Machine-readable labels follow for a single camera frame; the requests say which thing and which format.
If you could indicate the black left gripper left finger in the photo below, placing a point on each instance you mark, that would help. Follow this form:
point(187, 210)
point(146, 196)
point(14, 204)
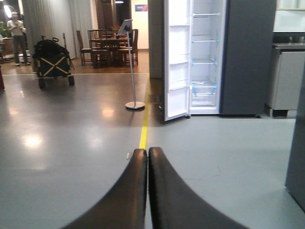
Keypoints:
point(124, 205)

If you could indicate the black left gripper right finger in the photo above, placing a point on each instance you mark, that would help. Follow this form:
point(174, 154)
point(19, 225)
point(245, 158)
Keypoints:
point(174, 205)

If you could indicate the white fridge door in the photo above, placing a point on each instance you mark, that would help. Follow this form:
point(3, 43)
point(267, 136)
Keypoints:
point(177, 58)

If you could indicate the grey side-by-side fridge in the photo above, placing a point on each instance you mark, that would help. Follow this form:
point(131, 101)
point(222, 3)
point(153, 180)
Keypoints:
point(230, 53)

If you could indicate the wooden chair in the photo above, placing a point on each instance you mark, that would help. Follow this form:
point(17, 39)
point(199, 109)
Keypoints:
point(86, 53)
point(126, 54)

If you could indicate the wooden dining table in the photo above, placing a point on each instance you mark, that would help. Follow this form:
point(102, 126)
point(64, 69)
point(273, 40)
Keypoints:
point(105, 51)

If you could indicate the black yellow utility cart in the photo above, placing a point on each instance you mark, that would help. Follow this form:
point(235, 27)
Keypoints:
point(52, 60)

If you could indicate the silver sign stand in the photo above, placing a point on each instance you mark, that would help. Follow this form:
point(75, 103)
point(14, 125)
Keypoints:
point(126, 28)

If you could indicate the grey kitchen cabinet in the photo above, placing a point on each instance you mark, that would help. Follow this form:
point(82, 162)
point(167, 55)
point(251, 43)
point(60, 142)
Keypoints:
point(285, 78)

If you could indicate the person in white shirt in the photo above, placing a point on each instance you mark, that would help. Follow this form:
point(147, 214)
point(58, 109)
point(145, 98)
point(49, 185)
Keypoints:
point(17, 29)

